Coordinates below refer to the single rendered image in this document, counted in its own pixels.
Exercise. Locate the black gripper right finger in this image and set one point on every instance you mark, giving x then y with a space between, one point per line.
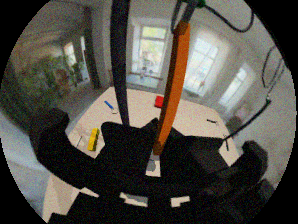
178 146

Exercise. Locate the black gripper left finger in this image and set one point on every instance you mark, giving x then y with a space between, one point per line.
139 139

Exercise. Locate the red rectangular block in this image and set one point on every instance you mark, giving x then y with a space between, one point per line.
159 101

